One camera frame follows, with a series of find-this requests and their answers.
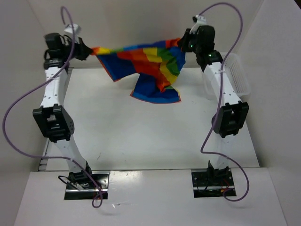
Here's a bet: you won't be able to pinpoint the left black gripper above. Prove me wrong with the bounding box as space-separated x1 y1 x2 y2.
61 36 93 61

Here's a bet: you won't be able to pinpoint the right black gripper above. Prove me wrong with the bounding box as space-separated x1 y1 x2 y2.
177 28 202 54

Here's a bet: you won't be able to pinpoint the rainbow striped shorts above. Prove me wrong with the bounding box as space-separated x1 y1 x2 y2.
92 38 185 104

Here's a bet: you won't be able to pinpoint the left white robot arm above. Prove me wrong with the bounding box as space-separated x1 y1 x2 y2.
32 33 94 189

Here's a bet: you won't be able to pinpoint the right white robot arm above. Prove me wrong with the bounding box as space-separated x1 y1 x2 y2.
178 25 249 186

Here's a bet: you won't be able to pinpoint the white plastic basket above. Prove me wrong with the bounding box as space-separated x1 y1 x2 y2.
203 52 251 100

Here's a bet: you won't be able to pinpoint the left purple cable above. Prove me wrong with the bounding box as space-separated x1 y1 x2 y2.
2 6 108 209

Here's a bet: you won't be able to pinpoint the purple cable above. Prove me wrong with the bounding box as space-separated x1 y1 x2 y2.
2 6 108 209
195 2 250 202

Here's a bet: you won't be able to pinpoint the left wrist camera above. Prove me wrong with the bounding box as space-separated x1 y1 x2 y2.
64 24 81 36

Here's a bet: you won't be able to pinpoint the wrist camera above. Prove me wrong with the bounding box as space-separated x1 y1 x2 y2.
64 24 81 36
190 15 207 33

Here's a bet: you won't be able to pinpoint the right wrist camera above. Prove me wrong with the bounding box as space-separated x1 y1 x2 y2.
190 15 207 33

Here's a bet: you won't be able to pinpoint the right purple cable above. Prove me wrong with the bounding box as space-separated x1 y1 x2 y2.
195 2 250 202

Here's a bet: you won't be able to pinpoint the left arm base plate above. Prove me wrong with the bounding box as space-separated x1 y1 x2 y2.
58 171 110 200

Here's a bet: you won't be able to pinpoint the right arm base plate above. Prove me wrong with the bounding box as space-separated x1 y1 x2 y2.
191 169 236 198

